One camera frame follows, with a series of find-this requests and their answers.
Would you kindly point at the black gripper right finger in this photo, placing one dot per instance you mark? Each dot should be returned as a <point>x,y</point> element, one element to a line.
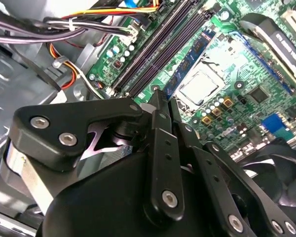
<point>212,170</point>

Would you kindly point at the blue RAM stick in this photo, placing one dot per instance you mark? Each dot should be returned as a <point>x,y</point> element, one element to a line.
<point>188,64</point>

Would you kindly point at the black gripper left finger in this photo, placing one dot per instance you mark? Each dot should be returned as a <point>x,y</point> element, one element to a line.
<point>64,118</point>

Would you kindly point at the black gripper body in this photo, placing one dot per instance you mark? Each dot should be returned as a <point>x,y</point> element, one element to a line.
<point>108,202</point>

